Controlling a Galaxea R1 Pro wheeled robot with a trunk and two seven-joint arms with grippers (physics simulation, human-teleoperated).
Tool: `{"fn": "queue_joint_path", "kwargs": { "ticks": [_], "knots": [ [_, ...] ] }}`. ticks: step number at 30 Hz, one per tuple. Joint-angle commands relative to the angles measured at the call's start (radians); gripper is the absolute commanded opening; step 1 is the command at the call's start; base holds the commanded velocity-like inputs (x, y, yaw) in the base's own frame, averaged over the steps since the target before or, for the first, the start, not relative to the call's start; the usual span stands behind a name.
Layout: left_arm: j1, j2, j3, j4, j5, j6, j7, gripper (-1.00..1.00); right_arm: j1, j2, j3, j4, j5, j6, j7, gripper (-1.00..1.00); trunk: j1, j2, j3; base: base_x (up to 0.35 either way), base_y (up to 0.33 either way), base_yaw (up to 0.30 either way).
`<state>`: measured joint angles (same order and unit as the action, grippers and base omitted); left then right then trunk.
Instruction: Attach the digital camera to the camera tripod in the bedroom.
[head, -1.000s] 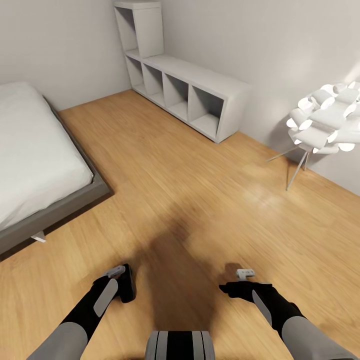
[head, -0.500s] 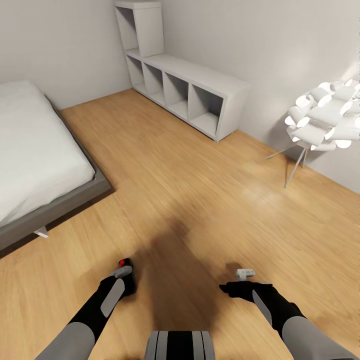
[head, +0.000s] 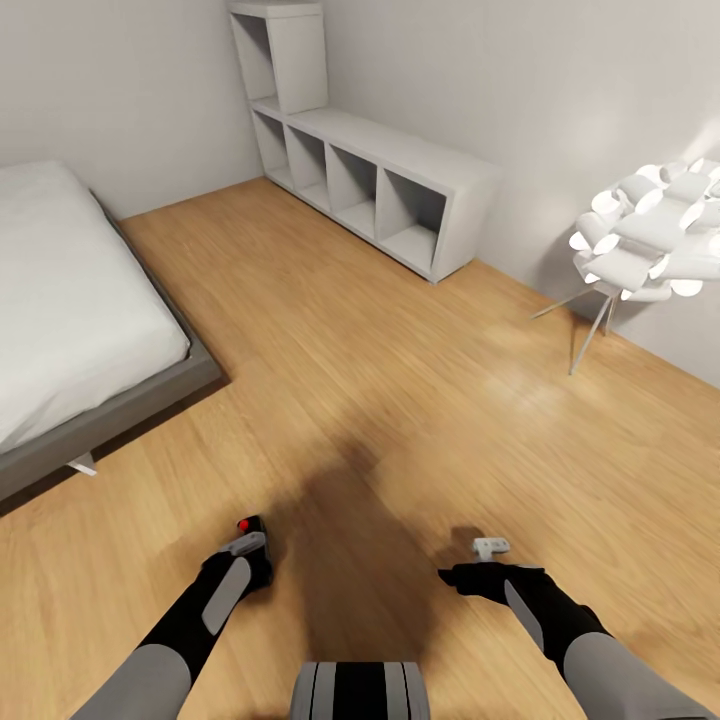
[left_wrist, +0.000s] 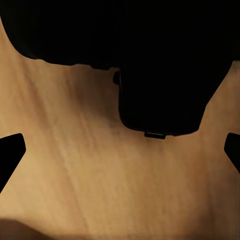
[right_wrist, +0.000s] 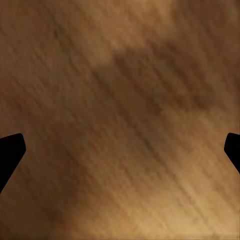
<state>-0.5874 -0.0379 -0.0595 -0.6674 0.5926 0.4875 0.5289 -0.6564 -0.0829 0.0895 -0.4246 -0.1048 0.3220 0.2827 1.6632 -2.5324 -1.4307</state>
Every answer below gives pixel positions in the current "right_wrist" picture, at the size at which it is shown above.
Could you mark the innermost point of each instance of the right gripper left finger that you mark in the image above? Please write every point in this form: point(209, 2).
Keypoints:
point(12, 150)

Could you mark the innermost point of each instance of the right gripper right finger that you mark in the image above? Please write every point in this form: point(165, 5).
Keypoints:
point(232, 149)

